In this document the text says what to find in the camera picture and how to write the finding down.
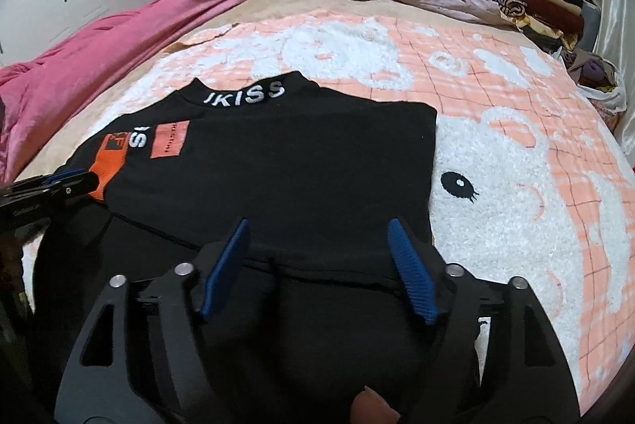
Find white bag of clothes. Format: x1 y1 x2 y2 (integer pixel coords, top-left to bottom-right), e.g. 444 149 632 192
566 49 629 113

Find person's right hand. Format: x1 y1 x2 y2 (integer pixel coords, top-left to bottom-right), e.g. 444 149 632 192
350 385 402 424

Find pink and white printed blanket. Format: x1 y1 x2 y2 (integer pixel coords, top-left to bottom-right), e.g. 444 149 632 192
20 10 635 415

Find pink quilt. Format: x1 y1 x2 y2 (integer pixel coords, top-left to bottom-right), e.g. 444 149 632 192
0 0 306 184

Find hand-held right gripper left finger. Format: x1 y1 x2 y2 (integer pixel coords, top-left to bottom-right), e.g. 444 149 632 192
54 218 251 424

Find black shirt with orange patches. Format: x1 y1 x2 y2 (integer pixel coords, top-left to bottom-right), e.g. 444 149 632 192
32 71 438 424

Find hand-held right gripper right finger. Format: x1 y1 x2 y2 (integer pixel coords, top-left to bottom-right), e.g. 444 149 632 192
387 218 582 424

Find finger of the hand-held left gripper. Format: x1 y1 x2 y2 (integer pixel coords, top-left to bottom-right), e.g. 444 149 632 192
0 168 100 219

